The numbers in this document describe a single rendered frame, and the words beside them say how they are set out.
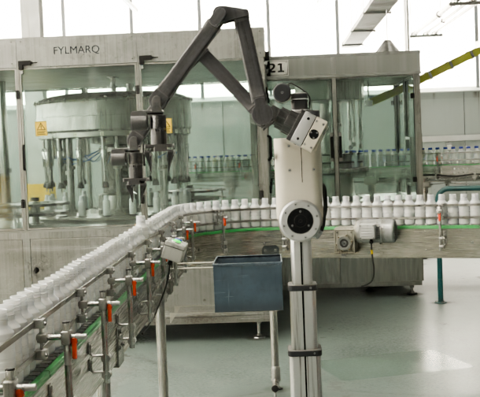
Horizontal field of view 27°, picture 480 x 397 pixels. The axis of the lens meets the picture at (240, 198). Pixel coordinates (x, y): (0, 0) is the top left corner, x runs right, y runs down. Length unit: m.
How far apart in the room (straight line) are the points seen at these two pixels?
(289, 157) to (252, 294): 0.98
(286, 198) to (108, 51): 4.03
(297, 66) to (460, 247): 4.19
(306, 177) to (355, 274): 5.78
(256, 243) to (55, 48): 2.63
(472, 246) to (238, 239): 1.32
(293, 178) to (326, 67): 5.70
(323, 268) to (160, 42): 3.02
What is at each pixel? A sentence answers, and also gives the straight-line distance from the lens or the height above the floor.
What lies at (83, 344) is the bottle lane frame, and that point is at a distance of 2.60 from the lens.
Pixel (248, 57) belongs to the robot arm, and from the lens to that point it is 3.55.
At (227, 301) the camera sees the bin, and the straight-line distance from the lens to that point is 4.46.
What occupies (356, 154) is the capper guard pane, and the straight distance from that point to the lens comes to 9.35.
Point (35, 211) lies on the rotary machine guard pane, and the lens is 7.67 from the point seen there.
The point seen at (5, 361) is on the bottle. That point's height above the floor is 1.07.
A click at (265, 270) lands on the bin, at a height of 0.91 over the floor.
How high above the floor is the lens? 1.47
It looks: 3 degrees down
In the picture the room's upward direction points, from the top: 2 degrees counter-clockwise
